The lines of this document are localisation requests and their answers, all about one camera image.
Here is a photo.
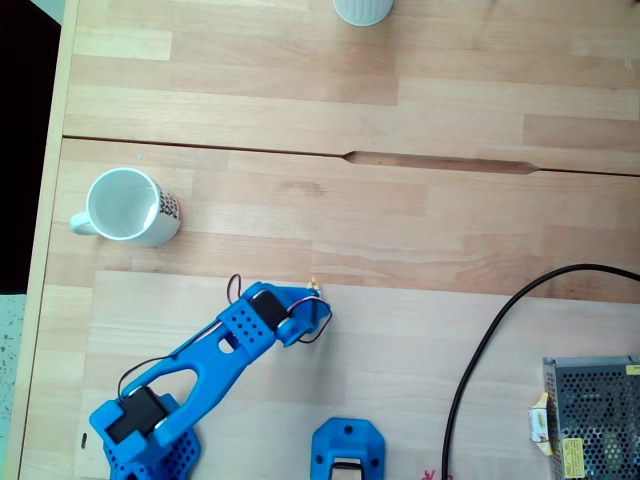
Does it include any light wooden board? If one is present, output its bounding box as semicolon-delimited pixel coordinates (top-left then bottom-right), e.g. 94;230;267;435
74;270;640;480

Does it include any thick black cable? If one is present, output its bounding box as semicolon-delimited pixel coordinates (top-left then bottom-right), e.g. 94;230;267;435
441;263;640;480

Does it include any white ribbed cup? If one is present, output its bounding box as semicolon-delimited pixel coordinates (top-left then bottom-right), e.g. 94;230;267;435
332;0;394;27

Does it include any wooden stand post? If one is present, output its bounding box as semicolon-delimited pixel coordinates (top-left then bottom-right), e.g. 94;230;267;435
331;458;364;480

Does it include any blue camera stand base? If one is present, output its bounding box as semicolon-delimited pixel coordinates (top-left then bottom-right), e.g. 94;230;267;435
310;417;387;480

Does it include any white mug with black print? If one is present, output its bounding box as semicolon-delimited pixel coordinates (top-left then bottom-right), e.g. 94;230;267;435
68;167;182;248

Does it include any metal mesh power supply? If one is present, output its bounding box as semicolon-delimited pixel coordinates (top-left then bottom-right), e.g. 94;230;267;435
542;354;640;480

